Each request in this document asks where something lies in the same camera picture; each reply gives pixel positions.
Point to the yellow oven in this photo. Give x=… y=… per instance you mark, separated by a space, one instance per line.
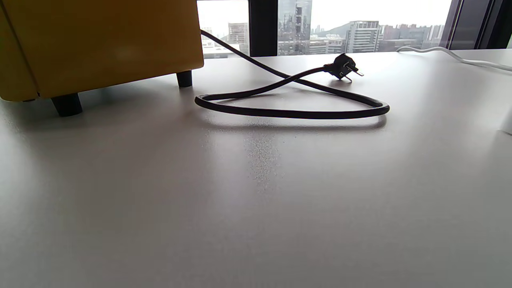
x=100 y=44

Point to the black window mullion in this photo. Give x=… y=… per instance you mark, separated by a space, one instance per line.
x=262 y=28

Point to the white power strip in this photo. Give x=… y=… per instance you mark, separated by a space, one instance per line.
x=507 y=126

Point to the dark slanted window frame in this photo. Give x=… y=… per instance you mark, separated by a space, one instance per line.
x=476 y=24

